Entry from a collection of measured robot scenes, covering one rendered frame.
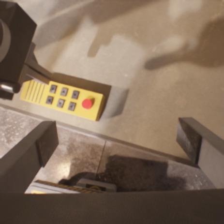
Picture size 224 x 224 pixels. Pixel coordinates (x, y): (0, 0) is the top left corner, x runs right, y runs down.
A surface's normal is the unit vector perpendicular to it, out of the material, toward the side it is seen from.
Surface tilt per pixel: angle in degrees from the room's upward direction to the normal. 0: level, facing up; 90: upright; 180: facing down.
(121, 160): 0
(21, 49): 90
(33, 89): 0
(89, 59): 0
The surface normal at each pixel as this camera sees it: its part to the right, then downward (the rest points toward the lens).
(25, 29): 0.95, 0.26
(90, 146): -0.13, -0.10
